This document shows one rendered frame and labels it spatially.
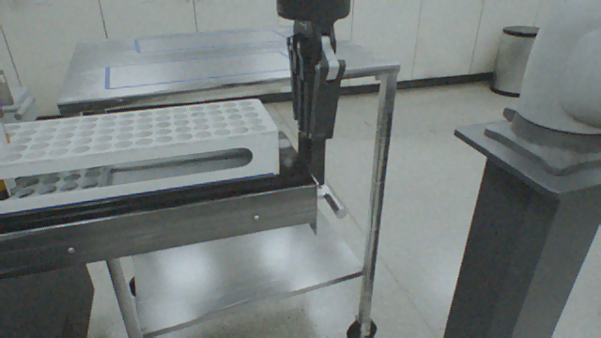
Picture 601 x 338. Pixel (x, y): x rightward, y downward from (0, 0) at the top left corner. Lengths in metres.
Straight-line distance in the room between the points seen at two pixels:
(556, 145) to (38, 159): 0.73
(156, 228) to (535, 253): 0.68
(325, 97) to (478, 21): 3.14
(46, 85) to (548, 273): 2.66
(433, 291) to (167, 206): 1.20
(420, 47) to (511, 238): 2.54
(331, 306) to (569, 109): 0.92
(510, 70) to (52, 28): 2.96
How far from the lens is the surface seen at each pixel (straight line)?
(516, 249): 0.89
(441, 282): 1.56
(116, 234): 0.44
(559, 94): 0.79
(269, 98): 3.00
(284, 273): 1.11
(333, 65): 0.40
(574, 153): 0.82
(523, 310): 0.98
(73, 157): 0.42
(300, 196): 0.45
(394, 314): 1.42
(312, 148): 0.48
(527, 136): 0.83
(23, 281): 0.95
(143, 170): 0.50
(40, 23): 2.83
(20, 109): 0.94
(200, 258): 1.18
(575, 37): 0.77
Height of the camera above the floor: 1.04
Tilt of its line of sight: 29 degrees down
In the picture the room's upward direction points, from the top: straight up
